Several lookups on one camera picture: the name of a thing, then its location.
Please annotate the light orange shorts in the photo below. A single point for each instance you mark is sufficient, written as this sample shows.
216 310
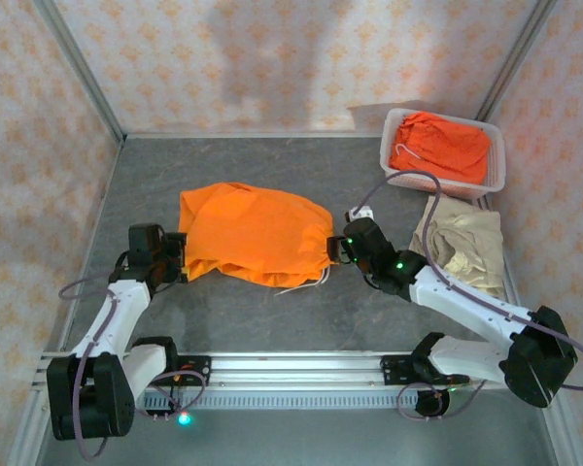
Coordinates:
252 228

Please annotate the cream beige shorts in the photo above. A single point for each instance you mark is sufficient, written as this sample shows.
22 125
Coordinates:
471 233

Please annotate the red-orange shorts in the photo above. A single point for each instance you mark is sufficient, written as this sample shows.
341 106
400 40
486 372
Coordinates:
442 145

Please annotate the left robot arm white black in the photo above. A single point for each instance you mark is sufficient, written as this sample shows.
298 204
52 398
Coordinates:
116 310

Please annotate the white perforated plastic basket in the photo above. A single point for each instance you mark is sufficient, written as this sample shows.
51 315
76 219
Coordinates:
466 189

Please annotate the glowing cyan indicator light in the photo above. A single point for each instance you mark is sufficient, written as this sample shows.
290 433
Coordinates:
183 418

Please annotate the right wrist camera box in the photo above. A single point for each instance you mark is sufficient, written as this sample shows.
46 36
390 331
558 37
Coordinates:
362 212

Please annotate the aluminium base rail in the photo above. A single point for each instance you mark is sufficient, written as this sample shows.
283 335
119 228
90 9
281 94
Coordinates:
296 371

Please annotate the aluminium frame post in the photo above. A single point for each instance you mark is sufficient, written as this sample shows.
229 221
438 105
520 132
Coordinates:
79 63
515 58

